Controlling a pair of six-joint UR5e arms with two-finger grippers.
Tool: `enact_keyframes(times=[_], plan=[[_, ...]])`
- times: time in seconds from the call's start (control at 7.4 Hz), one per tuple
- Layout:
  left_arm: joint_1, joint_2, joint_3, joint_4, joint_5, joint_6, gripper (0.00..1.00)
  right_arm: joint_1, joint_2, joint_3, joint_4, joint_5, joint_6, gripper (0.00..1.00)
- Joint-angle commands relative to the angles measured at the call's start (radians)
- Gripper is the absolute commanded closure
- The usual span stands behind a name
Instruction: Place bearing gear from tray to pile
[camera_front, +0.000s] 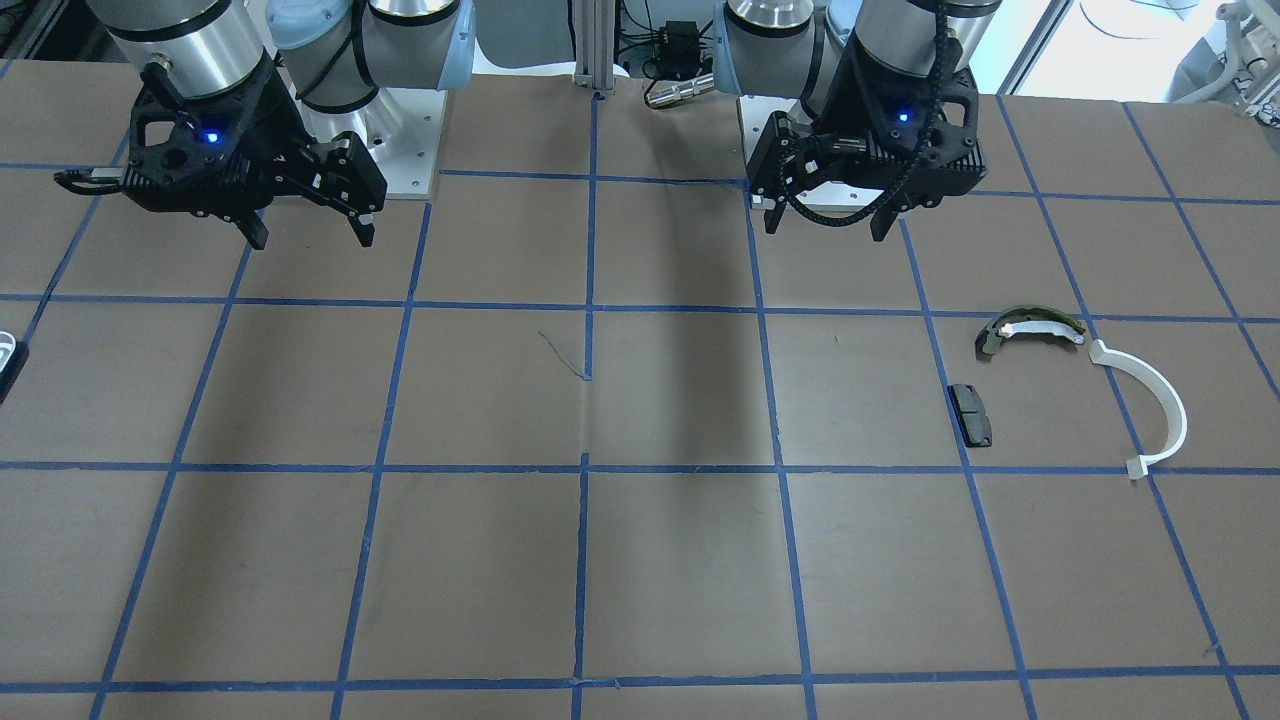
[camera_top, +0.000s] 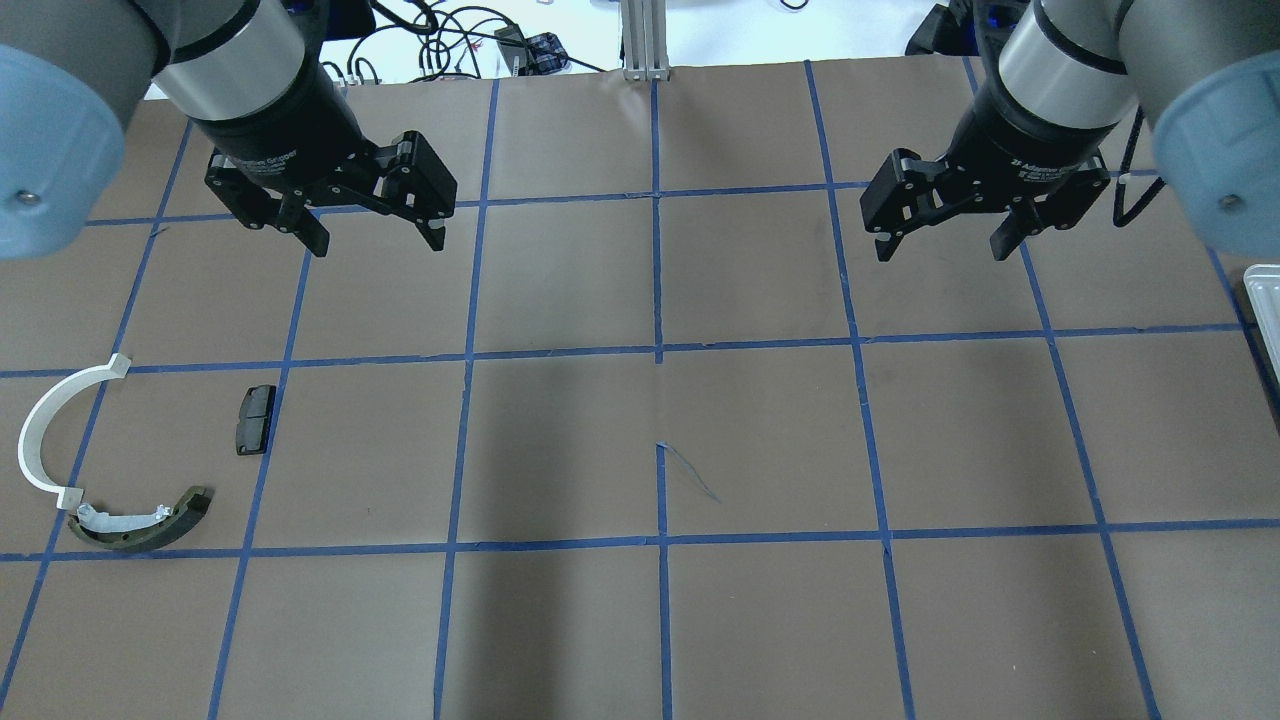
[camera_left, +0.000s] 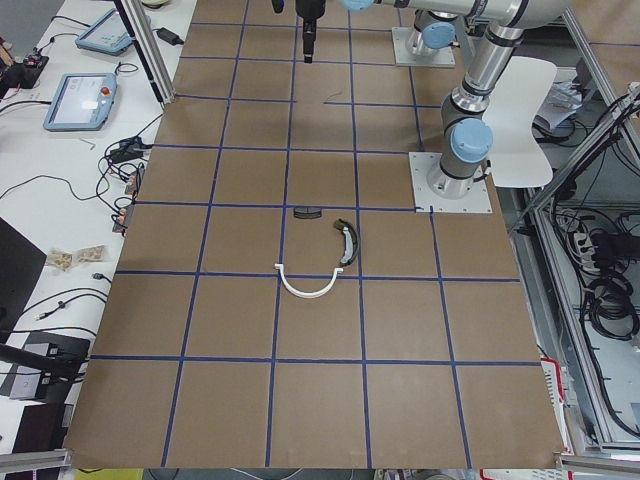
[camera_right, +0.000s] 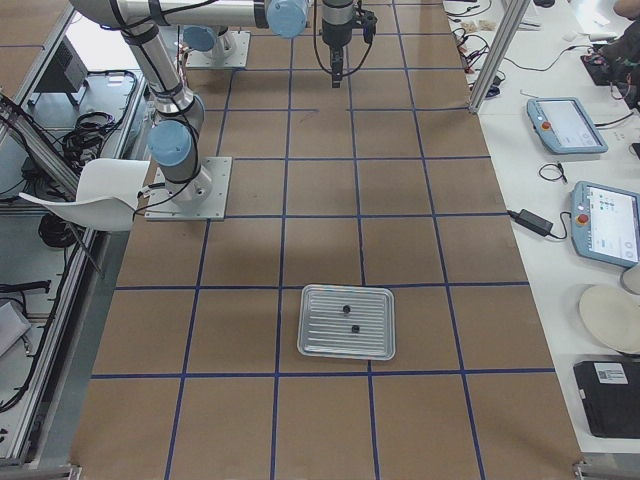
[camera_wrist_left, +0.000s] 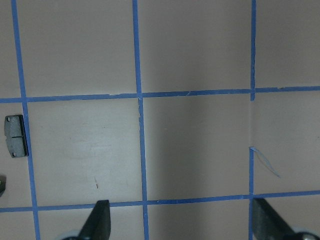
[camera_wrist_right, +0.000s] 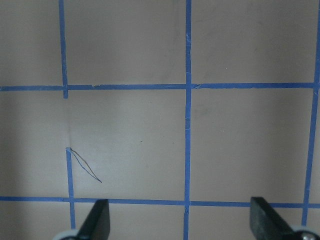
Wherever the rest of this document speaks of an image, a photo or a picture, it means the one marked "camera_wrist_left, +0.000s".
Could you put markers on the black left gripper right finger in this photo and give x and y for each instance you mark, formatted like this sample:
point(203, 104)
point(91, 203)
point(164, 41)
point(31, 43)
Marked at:
point(267, 224)

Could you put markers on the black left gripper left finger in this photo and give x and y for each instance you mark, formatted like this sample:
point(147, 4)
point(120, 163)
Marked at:
point(98, 224)

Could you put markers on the dark brake shoe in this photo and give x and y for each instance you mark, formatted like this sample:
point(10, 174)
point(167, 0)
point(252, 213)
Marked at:
point(3, 180)

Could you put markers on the grey brake pad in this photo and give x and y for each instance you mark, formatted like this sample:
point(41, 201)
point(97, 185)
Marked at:
point(14, 131)

